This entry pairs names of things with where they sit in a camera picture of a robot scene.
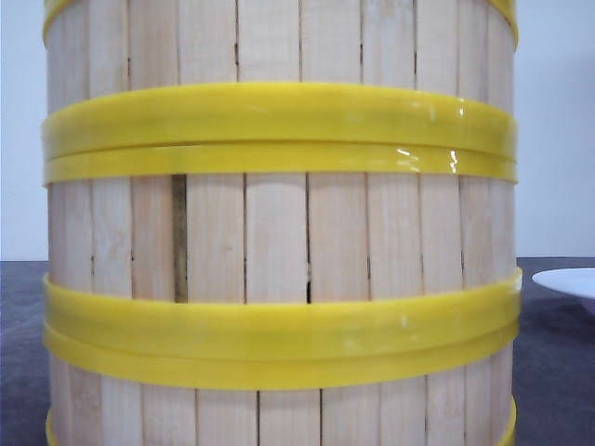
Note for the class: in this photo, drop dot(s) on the bamboo steamer basket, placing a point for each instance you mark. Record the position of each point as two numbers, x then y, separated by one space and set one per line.
466 404
289 270
459 48

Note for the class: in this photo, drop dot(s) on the white plate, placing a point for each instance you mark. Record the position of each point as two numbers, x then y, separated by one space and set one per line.
578 282

